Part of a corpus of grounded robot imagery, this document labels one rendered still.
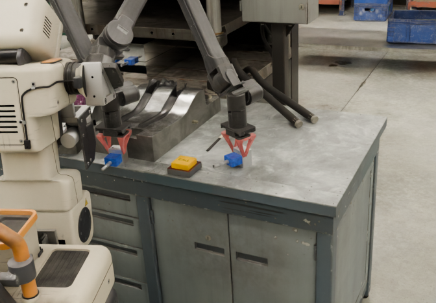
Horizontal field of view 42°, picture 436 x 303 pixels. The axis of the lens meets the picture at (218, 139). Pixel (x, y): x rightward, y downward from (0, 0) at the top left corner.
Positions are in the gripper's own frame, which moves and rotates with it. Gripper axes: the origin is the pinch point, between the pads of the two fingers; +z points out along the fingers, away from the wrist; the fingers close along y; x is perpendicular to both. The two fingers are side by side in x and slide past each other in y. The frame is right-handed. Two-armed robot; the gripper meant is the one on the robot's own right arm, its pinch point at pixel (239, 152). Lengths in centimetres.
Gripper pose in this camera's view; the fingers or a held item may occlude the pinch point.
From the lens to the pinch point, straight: 181.5
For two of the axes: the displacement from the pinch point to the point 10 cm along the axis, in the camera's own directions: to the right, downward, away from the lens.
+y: -5.8, -2.8, 7.7
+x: -8.1, 2.9, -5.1
